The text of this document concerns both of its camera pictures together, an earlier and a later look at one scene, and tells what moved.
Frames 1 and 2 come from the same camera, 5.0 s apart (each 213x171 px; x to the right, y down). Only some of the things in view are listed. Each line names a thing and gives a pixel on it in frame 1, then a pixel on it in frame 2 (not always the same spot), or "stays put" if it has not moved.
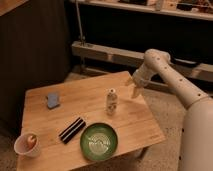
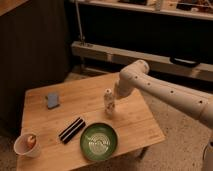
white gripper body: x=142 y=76 → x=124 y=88
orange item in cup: x=31 y=141 stays put
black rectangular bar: x=72 y=129 stays put
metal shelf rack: x=114 y=36 stays put
